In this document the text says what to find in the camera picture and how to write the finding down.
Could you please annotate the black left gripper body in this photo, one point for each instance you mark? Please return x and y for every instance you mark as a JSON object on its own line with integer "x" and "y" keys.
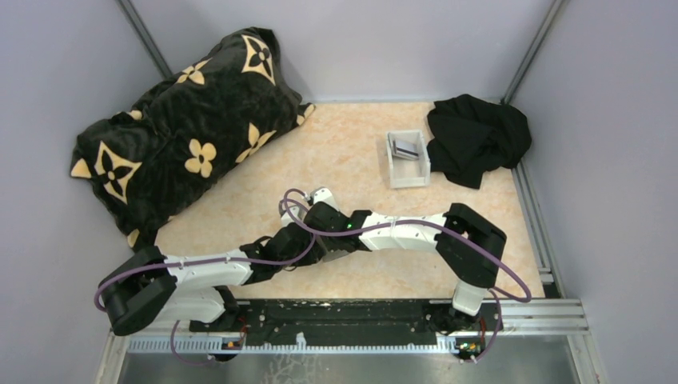
{"x": 311, "y": 258}

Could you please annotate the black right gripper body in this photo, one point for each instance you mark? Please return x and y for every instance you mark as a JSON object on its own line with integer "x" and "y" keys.
{"x": 330, "y": 243}

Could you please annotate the white plastic card tray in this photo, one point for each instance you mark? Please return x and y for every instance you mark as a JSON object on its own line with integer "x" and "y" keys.
{"x": 404, "y": 173}

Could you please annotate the grey card holder wallet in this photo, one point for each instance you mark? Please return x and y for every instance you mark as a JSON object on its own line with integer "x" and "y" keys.
{"x": 334, "y": 255}

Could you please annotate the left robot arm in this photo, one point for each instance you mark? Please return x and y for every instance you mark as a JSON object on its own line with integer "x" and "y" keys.
{"x": 151, "y": 288}

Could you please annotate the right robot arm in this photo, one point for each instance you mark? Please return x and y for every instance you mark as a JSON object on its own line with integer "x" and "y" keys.
{"x": 461, "y": 236}

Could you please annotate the grey cards in tray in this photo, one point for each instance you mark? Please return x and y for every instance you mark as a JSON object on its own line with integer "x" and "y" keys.
{"x": 404, "y": 149}

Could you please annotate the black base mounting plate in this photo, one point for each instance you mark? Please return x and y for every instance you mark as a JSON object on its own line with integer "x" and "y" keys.
{"x": 361, "y": 322}

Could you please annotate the black floral pillow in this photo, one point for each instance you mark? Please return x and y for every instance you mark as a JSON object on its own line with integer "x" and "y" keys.
{"x": 149, "y": 163}

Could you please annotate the black crumpled cloth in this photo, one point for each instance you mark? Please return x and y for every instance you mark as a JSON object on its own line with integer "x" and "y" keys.
{"x": 471, "y": 137}

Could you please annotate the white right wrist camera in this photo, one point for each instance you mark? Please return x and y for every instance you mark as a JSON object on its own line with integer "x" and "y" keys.
{"x": 324, "y": 195}

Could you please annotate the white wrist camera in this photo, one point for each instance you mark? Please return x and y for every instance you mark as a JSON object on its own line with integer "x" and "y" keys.
{"x": 324, "y": 195}
{"x": 292, "y": 215}

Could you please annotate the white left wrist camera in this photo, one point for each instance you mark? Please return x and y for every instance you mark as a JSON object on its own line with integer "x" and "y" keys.
{"x": 292, "y": 215}

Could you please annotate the white cable duct strip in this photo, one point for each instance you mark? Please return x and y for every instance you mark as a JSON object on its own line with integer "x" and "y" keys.
{"x": 216, "y": 345}

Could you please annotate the aluminium frame rail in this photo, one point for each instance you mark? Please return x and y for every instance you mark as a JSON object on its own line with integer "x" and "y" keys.
{"x": 539, "y": 317}

